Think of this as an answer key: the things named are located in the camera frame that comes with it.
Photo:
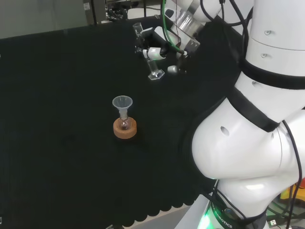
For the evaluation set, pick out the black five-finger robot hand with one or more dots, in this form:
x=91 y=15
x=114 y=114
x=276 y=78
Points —
x=155 y=53

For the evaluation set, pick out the clear glass graduated cylinder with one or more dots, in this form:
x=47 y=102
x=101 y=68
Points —
x=155 y=70

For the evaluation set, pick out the small glass round-bottom flask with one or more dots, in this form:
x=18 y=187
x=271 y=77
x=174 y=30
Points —
x=124 y=123

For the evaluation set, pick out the clear plastic funnel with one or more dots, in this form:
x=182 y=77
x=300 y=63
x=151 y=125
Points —
x=122 y=102

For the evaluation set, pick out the grey cabinet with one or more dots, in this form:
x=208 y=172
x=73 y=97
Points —
x=94 y=10

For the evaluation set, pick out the black bench cloth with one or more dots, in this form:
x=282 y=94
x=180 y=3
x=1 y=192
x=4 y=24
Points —
x=59 y=119

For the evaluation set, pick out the yellow stop button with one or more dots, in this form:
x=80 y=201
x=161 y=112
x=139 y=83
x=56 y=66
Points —
x=289 y=193

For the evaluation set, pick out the silver usb plug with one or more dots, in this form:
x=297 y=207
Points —
x=272 y=222

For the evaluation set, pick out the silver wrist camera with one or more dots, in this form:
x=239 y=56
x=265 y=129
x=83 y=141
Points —
x=172 y=69

